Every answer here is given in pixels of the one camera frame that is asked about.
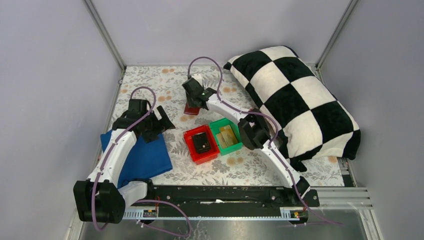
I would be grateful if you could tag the green plastic bin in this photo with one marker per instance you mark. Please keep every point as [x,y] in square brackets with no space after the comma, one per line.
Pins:
[214,127]

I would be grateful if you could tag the aluminium front rail frame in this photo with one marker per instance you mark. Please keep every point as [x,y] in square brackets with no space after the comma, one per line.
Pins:
[330,198]

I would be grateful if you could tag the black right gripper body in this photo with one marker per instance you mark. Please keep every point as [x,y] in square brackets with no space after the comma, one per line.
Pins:
[187,95]

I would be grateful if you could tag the black VIP card stack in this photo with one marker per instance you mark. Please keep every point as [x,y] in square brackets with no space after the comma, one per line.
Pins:
[201,143]

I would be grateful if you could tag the left red plastic bin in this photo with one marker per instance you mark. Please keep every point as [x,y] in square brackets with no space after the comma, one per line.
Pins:
[205,157]

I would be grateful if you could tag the black white checkered pillow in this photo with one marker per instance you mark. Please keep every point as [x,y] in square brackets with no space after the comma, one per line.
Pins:
[310,121]

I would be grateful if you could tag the blue folded cloth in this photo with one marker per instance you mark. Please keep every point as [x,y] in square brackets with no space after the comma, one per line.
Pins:
[142,161]

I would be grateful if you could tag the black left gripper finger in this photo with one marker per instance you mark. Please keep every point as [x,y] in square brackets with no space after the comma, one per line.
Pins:
[158,114]
[167,124]

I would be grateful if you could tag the red leather card holder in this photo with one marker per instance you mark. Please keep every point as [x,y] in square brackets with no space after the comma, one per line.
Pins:
[194,111]

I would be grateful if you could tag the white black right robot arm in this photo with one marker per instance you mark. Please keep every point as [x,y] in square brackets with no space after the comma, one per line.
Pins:
[253,130]

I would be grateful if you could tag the gold cards in green bin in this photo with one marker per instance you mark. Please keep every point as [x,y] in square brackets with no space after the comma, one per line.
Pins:
[226,137]

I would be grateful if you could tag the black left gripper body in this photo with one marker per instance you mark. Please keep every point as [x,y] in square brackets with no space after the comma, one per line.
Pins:
[152,128]

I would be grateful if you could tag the floral patterned table mat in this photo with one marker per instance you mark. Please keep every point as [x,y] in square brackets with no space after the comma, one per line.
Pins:
[239,168]

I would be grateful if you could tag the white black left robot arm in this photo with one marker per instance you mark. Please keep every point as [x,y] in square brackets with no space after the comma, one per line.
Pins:
[97,196]

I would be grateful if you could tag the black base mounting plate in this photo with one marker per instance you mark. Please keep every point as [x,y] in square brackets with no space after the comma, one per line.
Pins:
[227,201]

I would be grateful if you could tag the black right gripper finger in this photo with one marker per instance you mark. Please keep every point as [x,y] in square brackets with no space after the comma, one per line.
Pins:
[200,104]
[190,102]

